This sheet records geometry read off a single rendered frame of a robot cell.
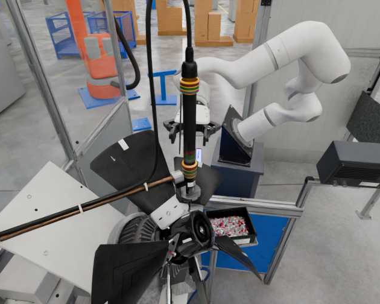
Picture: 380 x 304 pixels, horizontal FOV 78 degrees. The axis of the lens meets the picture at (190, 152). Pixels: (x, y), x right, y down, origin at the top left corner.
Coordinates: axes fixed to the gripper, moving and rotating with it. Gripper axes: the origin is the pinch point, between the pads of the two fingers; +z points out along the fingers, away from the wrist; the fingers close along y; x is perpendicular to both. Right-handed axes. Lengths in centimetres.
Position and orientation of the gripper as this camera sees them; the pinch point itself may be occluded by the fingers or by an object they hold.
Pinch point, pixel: (188, 137)
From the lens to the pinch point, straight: 61.9
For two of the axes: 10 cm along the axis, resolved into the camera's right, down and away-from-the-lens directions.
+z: -1.2, 6.0, -7.9
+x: 0.0, -8.0, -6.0
